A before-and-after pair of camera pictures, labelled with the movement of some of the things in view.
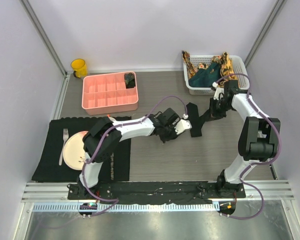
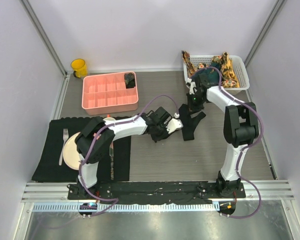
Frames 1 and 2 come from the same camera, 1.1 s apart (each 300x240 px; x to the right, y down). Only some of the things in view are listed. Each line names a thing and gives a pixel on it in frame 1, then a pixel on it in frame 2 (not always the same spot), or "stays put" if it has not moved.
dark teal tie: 205,77 stays put
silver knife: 112,166 stays put
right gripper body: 218,108 → 196,103
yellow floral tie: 226,67 stays put
